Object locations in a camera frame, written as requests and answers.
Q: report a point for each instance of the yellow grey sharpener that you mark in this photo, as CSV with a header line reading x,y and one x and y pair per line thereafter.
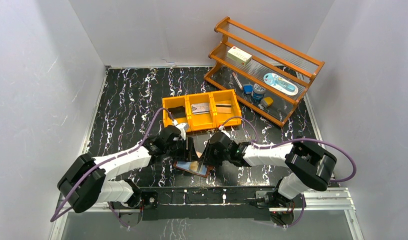
x,y
266,102

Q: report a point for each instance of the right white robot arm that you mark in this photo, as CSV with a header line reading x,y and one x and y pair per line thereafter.
x,y
311,165

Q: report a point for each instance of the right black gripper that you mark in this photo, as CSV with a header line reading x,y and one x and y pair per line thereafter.
x,y
208,157

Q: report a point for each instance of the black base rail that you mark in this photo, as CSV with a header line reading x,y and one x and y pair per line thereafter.
x,y
261,203

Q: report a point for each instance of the red white pen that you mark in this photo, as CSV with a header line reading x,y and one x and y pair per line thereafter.
x,y
237,80

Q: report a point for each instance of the orange three-compartment bin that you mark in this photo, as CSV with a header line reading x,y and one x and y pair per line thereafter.
x,y
207,121

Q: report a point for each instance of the tan brown credit card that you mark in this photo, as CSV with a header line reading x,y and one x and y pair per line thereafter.
x,y
198,154

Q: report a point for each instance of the brown leather card holder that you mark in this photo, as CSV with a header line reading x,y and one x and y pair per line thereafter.
x,y
194,167

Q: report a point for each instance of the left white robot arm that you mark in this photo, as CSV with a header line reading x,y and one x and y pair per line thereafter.
x,y
89,180

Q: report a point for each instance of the blue round tin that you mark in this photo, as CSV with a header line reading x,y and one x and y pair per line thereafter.
x,y
258,92

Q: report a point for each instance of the blue blister pack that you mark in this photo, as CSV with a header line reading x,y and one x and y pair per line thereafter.
x,y
280,84

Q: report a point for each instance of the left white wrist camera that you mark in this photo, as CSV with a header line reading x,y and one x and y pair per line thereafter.
x,y
182,126

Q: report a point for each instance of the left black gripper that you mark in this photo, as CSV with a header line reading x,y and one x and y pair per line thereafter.
x,y
185,148

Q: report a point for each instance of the black card in bin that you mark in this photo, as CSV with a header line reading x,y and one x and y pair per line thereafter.
x,y
177,112

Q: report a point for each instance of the orange wooden shelf rack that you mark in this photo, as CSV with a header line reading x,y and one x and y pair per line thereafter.
x,y
268,56

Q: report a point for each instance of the striped card with orange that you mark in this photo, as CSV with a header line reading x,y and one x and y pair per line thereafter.
x,y
200,108

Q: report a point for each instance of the white cardboard box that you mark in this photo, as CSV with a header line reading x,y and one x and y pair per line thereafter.
x,y
239,56

